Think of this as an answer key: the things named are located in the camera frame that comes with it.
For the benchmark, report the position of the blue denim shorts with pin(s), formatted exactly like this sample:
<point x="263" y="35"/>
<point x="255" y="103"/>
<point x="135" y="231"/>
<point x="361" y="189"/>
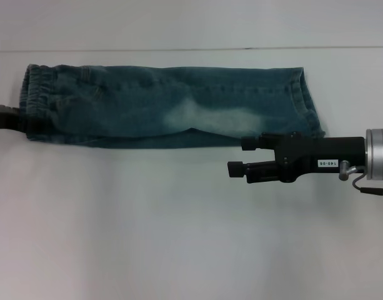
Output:
<point x="147" y="106"/>

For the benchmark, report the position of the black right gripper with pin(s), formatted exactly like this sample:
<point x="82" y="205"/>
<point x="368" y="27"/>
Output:
<point x="322" y="153"/>

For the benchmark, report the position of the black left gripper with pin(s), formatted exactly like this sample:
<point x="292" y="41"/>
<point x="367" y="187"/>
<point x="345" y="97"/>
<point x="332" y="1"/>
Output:
<point x="0" y="117"/>

